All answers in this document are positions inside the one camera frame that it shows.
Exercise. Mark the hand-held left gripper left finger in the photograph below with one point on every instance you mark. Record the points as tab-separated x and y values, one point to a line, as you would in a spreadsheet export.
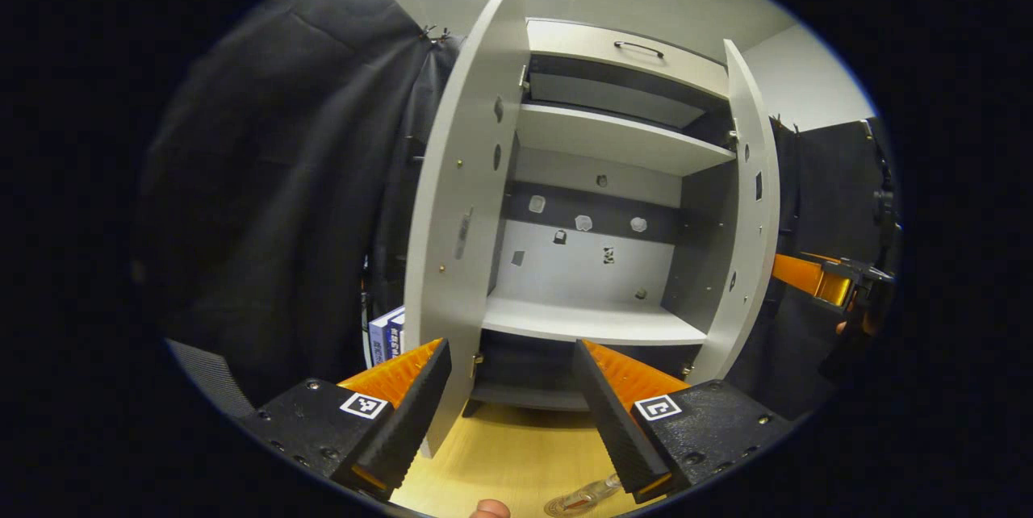
411	421

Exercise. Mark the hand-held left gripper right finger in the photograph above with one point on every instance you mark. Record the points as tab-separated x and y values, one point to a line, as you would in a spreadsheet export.
617	429

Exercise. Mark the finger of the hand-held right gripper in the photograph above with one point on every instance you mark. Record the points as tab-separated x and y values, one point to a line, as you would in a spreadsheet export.
807	276

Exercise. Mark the white cabinet door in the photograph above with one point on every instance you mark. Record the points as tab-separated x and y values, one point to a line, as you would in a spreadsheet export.
746	260
452	260

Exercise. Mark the clear glass bottle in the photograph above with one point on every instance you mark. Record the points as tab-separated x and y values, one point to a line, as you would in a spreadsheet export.
601	490

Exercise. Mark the grey white cabinet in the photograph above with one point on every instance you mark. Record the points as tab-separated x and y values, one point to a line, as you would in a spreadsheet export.
702	244

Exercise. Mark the white cabinet shelf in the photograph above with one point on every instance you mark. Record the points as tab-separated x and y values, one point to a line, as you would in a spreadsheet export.
613	139
605	98
589	323

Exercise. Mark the white cabinet drawer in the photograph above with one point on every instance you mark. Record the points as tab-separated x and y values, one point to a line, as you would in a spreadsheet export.
581	40

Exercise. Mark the black backdrop cloth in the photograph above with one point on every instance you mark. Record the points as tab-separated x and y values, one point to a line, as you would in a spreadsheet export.
266	179
823	195

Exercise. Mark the dark blue book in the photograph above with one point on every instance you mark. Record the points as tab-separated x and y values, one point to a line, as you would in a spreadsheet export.
397	336

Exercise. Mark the light blue book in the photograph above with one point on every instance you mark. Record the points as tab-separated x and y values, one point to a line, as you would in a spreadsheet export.
378	340

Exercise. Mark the black metal stand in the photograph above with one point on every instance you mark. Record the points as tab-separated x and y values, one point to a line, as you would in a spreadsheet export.
884	203

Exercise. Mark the grey ribbed cloth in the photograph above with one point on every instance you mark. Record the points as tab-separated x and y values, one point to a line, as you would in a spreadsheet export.
210	377

